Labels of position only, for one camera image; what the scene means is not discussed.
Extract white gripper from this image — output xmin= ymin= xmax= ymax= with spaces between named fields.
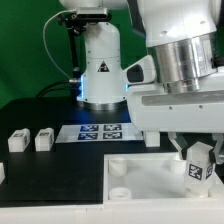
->
xmin=127 ymin=81 xmax=224 ymax=165

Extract white square tabletop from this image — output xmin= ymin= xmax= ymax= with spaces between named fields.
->
xmin=103 ymin=153 xmax=224 ymax=208

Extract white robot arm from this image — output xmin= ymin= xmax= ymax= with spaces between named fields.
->
xmin=59 ymin=0 xmax=224 ymax=164

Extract white front and right fence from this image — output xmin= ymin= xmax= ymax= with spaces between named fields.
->
xmin=0 ymin=154 xmax=224 ymax=224

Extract sheet with four tags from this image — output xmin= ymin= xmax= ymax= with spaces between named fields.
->
xmin=56 ymin=123 xmax=143 ymax=143

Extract white block left edge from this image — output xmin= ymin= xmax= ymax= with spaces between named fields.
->
xmin=0 ymin=163 xmax=5 ymax=185

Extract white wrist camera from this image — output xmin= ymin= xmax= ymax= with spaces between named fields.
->
xmin=123 ymin=55 xmax=156 ymax=85

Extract black cables on table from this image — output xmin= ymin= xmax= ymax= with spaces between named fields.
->
xmin=35 ymin=79 xmax=80 ymax=99

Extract black camera stand pole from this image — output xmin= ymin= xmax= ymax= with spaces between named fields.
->
xmin=58 ymin=13 xmax=86 ymax=102

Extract grey camera on stand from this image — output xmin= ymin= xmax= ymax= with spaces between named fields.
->
xmin=76 ymin=7 xmax=108 ymax=21

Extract white cable left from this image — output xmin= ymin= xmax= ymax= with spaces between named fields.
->
xmin=42 ymin=9 xmax=78 ymax=80

